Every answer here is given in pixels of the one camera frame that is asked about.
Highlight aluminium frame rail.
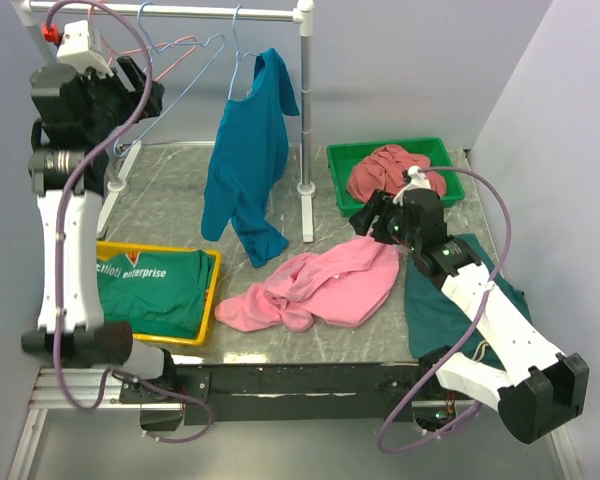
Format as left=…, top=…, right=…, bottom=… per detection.
left=7, top=368, right=584, bottom=479

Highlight dark green shorts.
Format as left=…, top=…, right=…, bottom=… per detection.
left=404, top=233, right=532, bottom=369

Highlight blue wire hanger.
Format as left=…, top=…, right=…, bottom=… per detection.
left=111, top=1, right=227, bottom=158

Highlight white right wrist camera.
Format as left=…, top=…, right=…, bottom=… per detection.
left=392, top=165, right=432, bottom=206

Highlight dusty red shirt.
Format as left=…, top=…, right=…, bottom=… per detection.
left=347, top=144, right=431, bottom=203

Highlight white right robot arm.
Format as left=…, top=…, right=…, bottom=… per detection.
left=349, top=189, right=590, bottom=444

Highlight pink t shirt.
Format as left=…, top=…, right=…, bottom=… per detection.
left=215, top=236, right=401, bottom=333

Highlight silver clothes rack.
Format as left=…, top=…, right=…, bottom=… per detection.
left=10, top=0, right=316, bottom=244

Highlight yellow plastic tray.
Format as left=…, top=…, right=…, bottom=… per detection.
left=97, top=241, right=222, bottom=347

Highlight pink wire hanger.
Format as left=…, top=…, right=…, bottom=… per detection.
left=87, top=0, right=199, bottom=81

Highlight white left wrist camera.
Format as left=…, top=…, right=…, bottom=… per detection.
left=41, top=20, right=113, bottom=77

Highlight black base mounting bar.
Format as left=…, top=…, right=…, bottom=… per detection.
left=119, top=362, right=426, bottom=432

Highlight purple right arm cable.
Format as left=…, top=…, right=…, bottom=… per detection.
left=377, top=167, right=512, bottom=454

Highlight green plastic tray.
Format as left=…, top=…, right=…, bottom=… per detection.
left=326, top=137, right=452, bottom=217

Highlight green printed t shirt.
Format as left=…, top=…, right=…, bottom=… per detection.
left=96, top=250, right=215, bottom=338

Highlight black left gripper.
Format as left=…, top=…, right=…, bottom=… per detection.
left=73, top=54, right=163, bottom=142

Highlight blue t shirt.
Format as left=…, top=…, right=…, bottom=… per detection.
left=201, top=48, right=300, bottom=268

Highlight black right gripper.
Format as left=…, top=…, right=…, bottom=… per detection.
left=347, top=188, right=420, bottom=252

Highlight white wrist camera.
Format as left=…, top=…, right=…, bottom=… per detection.
left=392, top=165, right=432, bottom=206
left=41, top=20, right=113, bottom=77

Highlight blue hanger with shirt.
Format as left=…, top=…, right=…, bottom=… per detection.
left=227, top=4, right=257, bottom=100

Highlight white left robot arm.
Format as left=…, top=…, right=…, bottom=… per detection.
left=21, top=56, right=180, bottom=402

